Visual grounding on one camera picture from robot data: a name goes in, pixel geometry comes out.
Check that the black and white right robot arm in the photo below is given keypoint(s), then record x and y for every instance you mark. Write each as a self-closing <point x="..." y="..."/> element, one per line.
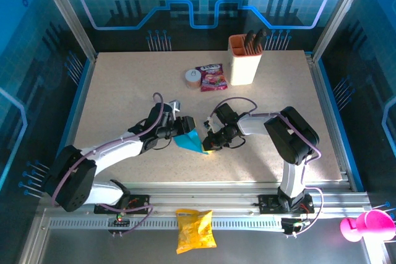
<point x="290" y="137"/>

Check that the small pull-tab tin can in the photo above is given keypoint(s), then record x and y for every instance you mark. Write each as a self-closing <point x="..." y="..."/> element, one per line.
<point x="193" y="79"/>

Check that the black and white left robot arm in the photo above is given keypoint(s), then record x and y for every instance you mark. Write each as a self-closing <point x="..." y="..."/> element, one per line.
<point x="117" y="152"/>

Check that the aluminium frame beam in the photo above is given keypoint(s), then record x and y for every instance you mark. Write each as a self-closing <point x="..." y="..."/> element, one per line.
<point x="201" y="197"/>

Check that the beige knife block orange top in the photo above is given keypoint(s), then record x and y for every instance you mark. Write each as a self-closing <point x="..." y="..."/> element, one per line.
<point x="244" y="69"/>

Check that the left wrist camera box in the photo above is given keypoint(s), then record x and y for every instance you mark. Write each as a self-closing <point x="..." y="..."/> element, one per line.
<point x="175" y="104"/>

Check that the pink plastic cup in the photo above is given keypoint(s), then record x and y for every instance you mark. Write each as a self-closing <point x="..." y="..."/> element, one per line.
<point x="371" y="223"/>

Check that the yellow chips bag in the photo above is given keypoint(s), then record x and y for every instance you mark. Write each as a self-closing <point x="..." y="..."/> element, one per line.
<point x="195" y="233"/>

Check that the aluminium side rail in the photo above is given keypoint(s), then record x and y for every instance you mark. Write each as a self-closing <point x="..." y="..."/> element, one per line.
<point x="321" y="91"/>

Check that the aluminium frame post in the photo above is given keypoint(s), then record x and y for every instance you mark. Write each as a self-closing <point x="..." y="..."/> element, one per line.
<point x="340" y="13"/>
<point x="68" y="13"/>

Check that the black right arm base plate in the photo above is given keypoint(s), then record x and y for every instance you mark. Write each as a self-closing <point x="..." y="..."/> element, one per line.
<point x="269" y="203"/>

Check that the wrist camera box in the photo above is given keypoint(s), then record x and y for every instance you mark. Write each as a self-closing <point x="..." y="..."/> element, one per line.
<point x="213" y="126"/>
<point x="175" y="104"/>

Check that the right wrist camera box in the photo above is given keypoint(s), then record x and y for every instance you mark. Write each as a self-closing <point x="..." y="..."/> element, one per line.
<point x="213" y="126"/>

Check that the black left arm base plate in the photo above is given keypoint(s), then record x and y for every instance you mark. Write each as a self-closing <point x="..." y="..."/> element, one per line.
<point x="139" y="203"/>

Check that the purple candy bag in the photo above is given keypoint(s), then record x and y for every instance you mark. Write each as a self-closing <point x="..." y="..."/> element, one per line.
<point x="212" y="78"/>

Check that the small black circuit board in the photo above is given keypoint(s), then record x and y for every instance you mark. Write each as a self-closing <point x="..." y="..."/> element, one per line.
<point x="119" y="221"/>
<point x="292" y="226"/>

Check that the blue paper sheet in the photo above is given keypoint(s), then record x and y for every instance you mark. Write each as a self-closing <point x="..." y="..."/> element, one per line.
<point x="188" y="142"/>

